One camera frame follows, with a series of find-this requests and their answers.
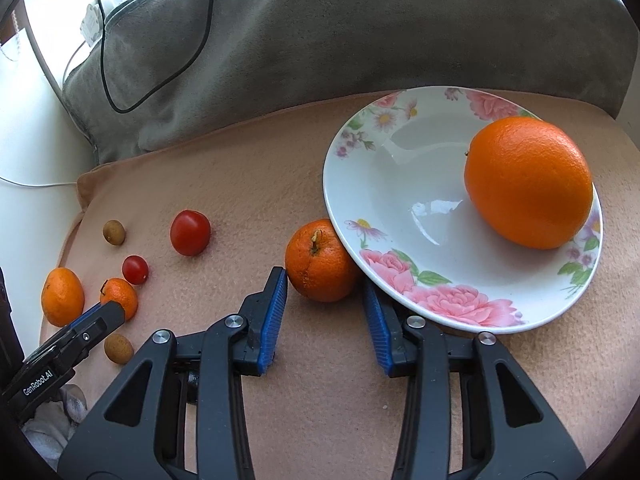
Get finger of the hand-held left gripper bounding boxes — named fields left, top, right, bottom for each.
left=62, top=301, right=126, bottom=367

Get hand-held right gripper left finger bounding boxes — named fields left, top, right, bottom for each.
left=57, top=266, right=289, bottom=480

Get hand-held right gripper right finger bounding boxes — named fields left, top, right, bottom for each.
left=362, top=280, right=587, bottom=480

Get small mandarin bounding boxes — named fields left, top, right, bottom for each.
left=41, top=267, right=86, bottom=328
left=99, top=278, right=139, bottom=322

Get small red tomato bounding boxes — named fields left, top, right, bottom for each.
left=122, top=255, right=150, bottom=285

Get speckled orange with stem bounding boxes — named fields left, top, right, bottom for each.
left=285, top=219, right=362, bottom=303

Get large red tomato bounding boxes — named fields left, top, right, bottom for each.
left=170, top=210, right=212, bottom=257

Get floral white plate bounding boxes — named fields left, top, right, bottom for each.
left=322, top=86, right=604, bottom=335

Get large smooth orange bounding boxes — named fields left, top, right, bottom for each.
left=464, top=116, right=594, bottom=251

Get person's left hand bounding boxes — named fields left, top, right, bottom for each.
left=22, top=385, right=89, bottom=466

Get grey cushion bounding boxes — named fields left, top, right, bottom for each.
left=61, top=0, right=633, bottom=166

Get white cable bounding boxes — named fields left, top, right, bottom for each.
left=0, top=176, right=78, bottom=189

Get black cable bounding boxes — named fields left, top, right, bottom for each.
left=96, top=0, right=220, bottom=114

